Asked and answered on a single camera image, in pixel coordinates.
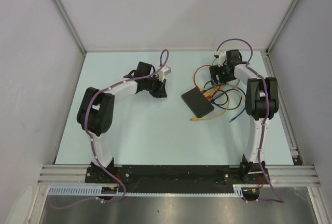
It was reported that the yellow ethernet cable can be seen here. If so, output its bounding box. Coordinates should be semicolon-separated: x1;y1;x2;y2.
189;89;231;122
203;83;244;99

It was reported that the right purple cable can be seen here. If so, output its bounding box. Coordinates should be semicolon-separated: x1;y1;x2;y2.
215;38;285;204

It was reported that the left aluminium corner post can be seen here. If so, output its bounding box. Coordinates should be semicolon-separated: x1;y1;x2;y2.
51;0;87;57

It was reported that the red ethernet cable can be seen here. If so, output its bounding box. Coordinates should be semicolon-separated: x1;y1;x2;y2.
192;64;221;97

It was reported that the right aluminium side rail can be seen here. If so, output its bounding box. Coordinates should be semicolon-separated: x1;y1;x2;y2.
260;50;304;165

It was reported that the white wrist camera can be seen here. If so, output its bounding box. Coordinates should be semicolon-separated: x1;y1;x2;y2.
213;51;227;66
157;65;171;81

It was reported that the aluminium front rail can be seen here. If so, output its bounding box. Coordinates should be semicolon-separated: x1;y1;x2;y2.
38;165;320;186

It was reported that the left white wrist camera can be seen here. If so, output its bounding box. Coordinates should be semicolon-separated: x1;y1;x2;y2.
157;65;171;81

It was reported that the right aluminium corner post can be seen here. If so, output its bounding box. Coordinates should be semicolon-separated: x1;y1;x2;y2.
265;0;301;54

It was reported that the black ethernet cable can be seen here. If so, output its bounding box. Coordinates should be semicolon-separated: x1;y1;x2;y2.
203;80;243;111

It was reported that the aluminium corner post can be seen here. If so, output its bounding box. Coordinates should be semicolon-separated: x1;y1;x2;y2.
51;0;87;57
265;0;301;54

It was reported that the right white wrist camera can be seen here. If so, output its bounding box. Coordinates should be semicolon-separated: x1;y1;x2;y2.
213;51;227;66

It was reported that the slotted cable duct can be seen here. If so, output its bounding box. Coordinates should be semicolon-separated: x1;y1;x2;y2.
48;185;243;197

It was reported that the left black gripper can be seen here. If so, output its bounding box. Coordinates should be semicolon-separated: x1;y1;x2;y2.
144;74;167;99

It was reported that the blue ethernet cable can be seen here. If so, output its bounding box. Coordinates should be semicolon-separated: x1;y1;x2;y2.
201;85;247;123

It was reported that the purple cable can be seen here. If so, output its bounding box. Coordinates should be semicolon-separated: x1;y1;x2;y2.
215;38;285;204
48;49;170;208

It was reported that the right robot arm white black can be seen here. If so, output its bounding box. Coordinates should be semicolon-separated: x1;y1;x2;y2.
210;50;279;183

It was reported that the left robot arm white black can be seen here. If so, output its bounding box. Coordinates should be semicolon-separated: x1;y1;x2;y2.
77;62;171;183

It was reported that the black network switch box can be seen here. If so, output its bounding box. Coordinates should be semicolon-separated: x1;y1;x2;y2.
181;87;215;118

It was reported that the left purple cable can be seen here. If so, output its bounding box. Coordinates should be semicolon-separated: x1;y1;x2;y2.
48;49;170;208

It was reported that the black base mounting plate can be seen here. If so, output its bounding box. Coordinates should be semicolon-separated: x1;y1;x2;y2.
85;163;268;195

